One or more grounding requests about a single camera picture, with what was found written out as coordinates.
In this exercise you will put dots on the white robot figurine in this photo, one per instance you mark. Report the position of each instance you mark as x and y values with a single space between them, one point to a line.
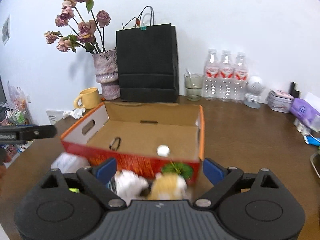
254 89

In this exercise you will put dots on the person's left hand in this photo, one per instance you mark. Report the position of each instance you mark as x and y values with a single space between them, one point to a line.
4 158

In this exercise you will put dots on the white and tan plush toy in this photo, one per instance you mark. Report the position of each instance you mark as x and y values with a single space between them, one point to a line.
168 186

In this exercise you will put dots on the black paper shopping bag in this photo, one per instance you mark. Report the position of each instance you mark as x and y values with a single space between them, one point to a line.
148 62

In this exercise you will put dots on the right water bottle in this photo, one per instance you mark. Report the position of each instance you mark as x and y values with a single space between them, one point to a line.
240 76

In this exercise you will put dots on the left water bottle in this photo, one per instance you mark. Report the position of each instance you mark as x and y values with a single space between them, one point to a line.
211 75

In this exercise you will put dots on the water bottle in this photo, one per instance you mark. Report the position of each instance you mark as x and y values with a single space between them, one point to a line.
226 71
211 75
240 76

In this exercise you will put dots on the clear glass cup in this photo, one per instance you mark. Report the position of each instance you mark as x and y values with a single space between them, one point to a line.
193 85

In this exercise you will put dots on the black carabiner clip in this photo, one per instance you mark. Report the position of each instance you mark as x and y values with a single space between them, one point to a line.
115 144

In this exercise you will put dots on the white round cap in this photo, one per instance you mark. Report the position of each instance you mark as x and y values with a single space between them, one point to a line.
163 151

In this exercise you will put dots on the small tin box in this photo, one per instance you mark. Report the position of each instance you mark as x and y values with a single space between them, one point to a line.
279 101

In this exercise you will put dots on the yellow ceramic mug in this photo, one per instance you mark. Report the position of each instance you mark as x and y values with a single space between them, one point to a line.
88 98

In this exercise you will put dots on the dried pink rose bouquet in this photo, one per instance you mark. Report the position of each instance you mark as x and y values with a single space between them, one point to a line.
87 28

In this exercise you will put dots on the middle water bottle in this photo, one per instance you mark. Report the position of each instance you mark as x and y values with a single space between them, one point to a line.
226 71

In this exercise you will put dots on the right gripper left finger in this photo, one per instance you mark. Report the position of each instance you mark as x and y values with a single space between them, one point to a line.
94 181

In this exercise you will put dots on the red orange cardboard box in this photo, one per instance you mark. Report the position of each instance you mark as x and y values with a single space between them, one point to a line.
142 128

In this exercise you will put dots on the crumpled white tissue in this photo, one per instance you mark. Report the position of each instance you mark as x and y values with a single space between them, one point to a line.
76 113

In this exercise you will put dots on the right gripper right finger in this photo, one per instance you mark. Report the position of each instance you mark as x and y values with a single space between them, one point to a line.
225 183

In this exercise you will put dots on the white wet wipes pack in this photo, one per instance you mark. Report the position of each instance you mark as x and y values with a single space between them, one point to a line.
69 163

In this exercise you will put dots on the purple tissue pack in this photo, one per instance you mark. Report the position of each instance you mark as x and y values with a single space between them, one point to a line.
305 113

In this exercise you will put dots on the white cloth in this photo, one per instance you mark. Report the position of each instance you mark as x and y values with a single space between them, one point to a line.
129 185

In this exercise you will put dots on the pink textured vase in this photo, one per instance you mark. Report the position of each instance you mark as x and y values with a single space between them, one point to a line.
106 72

